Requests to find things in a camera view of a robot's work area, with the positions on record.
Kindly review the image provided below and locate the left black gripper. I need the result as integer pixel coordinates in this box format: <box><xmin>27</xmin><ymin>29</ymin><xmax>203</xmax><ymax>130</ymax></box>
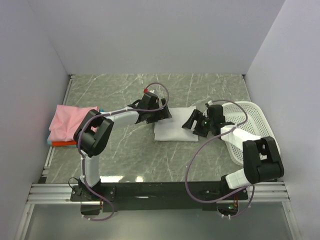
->
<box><xmin>146</xmin><ymin>99</ymin><xmax>172</xmax><ymax>124</ymax></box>

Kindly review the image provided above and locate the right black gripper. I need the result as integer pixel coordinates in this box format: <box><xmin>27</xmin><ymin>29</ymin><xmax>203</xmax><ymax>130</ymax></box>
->
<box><xmin>181</xmin><ymin>109</ymin><xmax>214</xmax><ymax>138</ymax></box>

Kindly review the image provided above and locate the white t shirt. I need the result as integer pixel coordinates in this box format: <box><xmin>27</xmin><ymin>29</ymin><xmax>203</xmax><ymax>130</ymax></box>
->
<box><xmin>154</xmin><ymin>106</ymin><xmax>199</xmax><ymax>142</ymax></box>

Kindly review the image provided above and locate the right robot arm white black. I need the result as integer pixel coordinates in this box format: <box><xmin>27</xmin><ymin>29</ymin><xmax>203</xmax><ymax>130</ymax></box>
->
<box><xmin>182</xmin><ymin>101</ymin><xmax>285</xmax><ymax>200</ymax></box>

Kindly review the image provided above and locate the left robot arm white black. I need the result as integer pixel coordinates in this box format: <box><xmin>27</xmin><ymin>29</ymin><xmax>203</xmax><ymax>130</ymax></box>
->
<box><xmin>73</xmin><ymin>89</ymin><xmax>172</xmax><ymax>201</ymax></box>

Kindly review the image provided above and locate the white perforated plastic basket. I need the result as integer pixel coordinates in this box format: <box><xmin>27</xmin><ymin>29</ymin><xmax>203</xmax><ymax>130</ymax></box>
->
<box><xmin>221</xmin><ymin>101</ymin><xmax>276</xmax><ymax>166</ymax></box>

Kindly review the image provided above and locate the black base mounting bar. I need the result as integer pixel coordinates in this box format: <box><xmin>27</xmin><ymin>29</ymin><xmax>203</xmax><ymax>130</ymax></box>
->
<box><xmin>70</xmin><ymin>181</ymin><xmax>249</xmax><ymax>215</ymax></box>

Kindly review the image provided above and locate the pink folded t shirt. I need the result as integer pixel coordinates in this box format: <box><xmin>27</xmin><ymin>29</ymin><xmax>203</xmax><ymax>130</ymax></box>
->
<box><xmin>47</xmin><ymin>104</ymin><xmax>100</xmax><ymax>142</ymax></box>

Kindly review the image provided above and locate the orange folded t shirt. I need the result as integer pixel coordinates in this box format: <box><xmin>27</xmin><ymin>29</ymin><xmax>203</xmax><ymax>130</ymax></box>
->
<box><xmin>50</xmin><ymin>140</ymin><xmax>77</xmax><ymax>147</ymax></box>

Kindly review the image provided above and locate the teal folded t shirt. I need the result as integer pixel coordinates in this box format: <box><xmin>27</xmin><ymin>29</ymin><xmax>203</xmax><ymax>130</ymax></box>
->
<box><xmin>45</xmin><ymin>107</ymin><xmax>105</xmax><ymax>145</ymax></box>

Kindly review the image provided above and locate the purple cable under base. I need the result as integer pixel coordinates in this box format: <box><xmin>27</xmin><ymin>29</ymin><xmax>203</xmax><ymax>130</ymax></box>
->
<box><xmin>68</xmin><ymin>177</ymin><xmax>118</xmax><ymax>222</ymax></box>

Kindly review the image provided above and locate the aluminium extrusion rail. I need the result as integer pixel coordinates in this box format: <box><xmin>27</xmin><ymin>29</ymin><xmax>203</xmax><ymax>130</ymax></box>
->
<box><xmin>26</xmin><ymin>183</ymin><xmax>72</xmax><ymax>204</ymax></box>

